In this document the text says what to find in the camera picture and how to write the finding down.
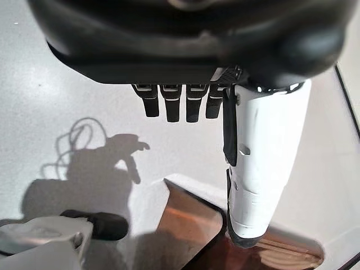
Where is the silver left robot leg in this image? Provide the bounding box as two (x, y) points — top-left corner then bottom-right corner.
(0, 215), (95, 270)

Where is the brown glossy stool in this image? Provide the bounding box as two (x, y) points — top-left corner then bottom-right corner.
(132, 175), (325, 270)

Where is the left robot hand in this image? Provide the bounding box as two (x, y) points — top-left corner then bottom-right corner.
(26, 0), (352, 250)

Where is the black left robot foot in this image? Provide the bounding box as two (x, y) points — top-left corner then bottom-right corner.
(60, 209), (129, 241)

